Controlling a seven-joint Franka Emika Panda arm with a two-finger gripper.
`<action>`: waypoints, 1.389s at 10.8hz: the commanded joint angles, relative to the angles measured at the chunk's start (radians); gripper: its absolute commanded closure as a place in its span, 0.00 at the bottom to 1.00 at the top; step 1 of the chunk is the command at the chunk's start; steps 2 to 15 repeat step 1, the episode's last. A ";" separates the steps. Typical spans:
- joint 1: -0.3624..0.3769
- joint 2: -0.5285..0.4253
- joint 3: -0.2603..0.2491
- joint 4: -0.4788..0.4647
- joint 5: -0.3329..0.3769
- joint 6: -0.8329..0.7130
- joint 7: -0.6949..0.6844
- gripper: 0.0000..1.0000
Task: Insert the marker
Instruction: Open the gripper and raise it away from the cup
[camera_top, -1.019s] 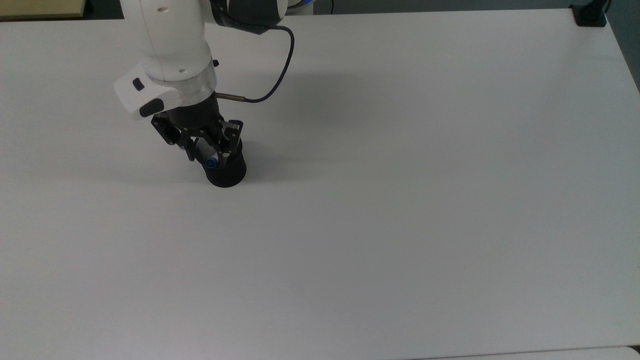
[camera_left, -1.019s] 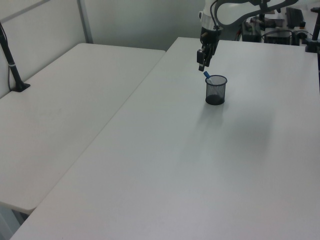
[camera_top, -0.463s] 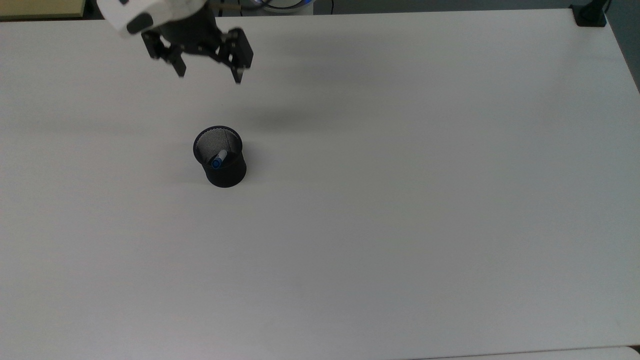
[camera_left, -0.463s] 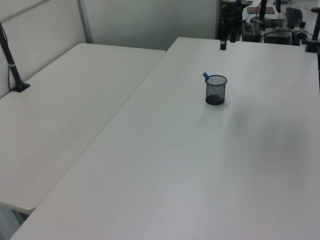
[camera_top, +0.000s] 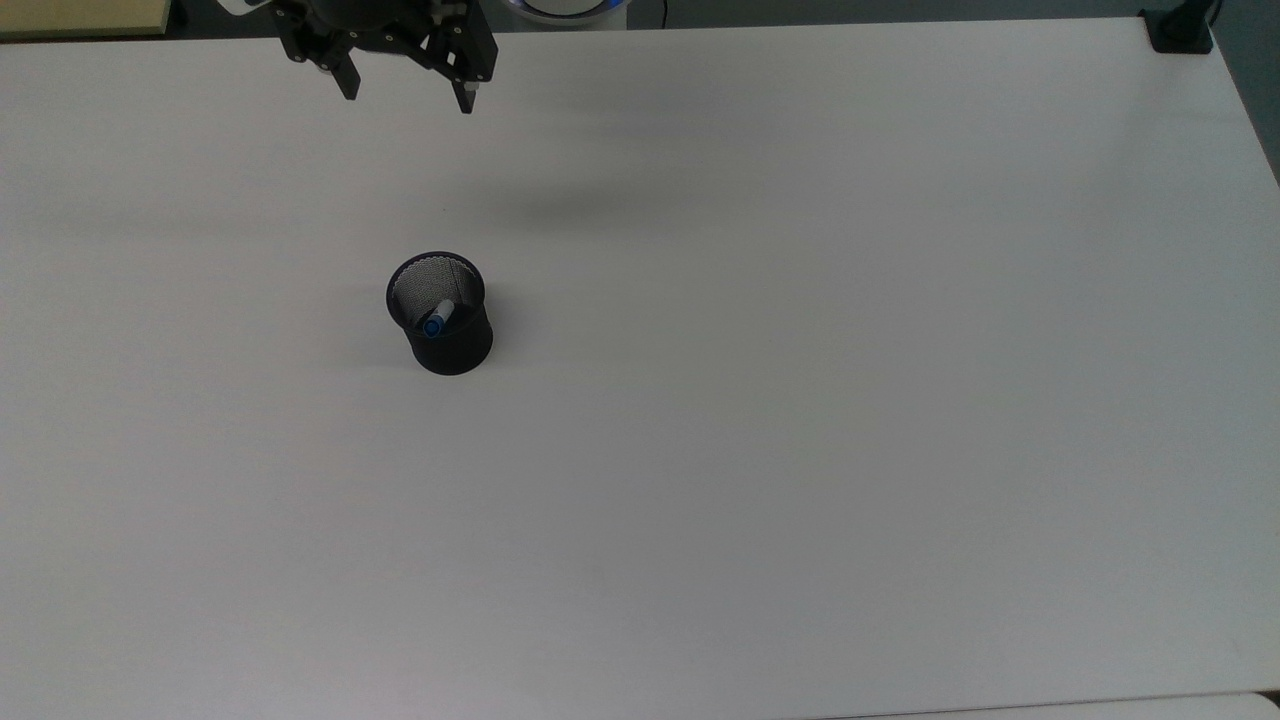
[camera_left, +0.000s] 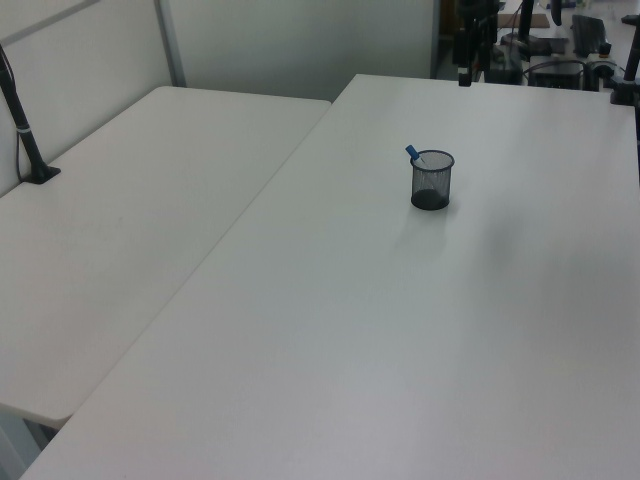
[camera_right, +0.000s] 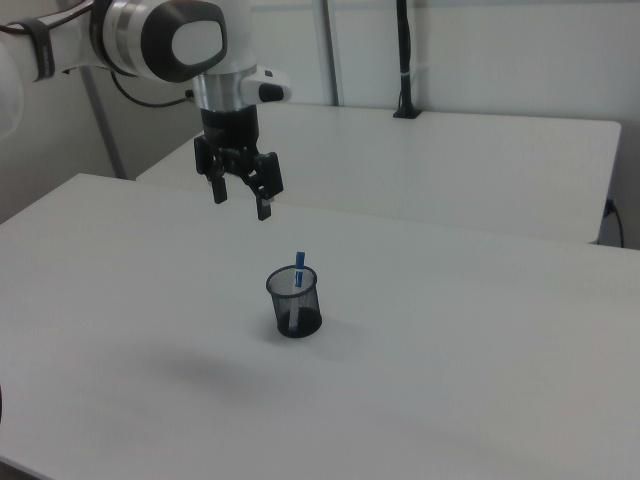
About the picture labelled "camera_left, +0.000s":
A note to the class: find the black keyboard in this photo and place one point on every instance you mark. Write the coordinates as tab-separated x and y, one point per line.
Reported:
589	35

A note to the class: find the black monitor stand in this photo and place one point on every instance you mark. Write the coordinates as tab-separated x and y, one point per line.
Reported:
525	22

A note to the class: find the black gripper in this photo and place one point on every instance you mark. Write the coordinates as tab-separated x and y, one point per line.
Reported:
477	12

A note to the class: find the black camera pole with clamp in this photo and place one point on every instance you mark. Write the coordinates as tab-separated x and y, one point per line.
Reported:
25	135

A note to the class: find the dark equipment box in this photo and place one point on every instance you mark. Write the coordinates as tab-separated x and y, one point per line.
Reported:
557	72

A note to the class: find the black mesh pen cup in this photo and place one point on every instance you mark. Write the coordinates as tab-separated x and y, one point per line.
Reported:
432	197

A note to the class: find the blue and white marker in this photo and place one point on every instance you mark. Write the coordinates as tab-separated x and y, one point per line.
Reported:
411	150

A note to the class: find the thick black pole with clamp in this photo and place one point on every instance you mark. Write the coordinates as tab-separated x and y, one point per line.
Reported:
625	90

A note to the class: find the grey metal partition post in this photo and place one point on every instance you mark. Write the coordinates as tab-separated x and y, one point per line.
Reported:
170	45

